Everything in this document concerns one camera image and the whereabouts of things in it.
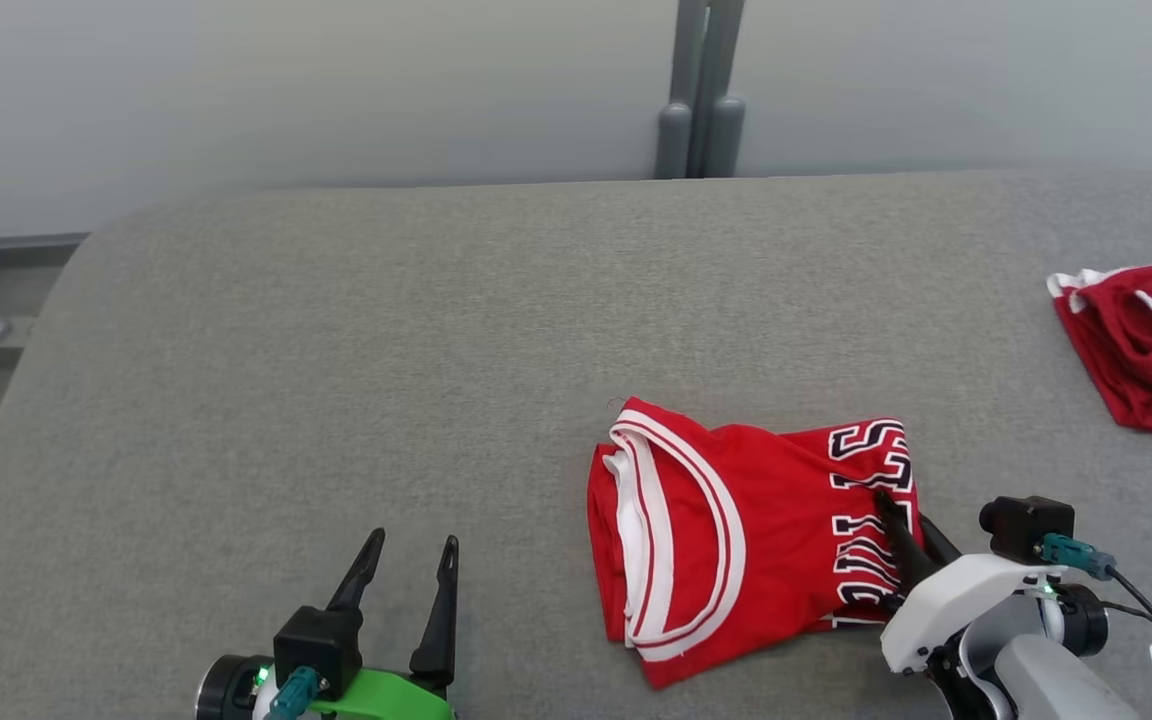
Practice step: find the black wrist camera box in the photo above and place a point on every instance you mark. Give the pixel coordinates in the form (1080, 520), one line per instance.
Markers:
(318, 645)
(1026, 528)

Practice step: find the grey metal wall rail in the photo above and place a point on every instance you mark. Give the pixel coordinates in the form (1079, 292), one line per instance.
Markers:
(6, 243)

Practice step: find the grey double partition post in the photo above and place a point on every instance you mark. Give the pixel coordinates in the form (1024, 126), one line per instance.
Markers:
(701, 100)

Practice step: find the red basketball jersey white trim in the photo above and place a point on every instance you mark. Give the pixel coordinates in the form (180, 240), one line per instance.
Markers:
(756, 540)

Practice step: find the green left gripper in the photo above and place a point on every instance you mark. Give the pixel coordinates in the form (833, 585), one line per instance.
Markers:
(386, 698)

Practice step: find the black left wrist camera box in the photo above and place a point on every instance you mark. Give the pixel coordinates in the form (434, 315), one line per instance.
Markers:
(318, 645)

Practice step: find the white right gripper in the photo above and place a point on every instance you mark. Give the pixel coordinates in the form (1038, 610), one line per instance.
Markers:
(966, 605)

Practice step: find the red shorts white stripe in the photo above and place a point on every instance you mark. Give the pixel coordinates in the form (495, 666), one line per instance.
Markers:
(1151, 345)

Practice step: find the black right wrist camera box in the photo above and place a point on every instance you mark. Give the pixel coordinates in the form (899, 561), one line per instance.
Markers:
(1026, 528)

